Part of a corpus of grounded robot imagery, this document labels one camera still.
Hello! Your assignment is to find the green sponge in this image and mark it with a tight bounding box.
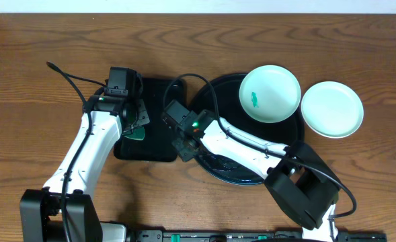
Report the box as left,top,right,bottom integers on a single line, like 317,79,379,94
123,126,145,140

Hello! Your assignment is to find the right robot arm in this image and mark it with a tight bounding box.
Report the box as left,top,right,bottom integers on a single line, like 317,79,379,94
163,106,342,241

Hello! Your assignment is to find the black rectangular tray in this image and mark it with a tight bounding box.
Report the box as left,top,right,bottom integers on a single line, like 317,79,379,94
114,78,177,162

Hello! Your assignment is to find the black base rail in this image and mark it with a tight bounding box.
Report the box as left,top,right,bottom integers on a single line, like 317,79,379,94
100,221,387,242

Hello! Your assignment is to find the mint green plate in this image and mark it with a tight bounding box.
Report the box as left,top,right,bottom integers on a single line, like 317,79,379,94
239,65,301,124
301,81,364,138

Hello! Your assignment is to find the black round tray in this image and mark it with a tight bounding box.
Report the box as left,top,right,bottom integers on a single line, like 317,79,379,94
195,73,305,186

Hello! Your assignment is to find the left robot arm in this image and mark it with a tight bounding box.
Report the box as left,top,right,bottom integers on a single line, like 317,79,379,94
19,95,150,241

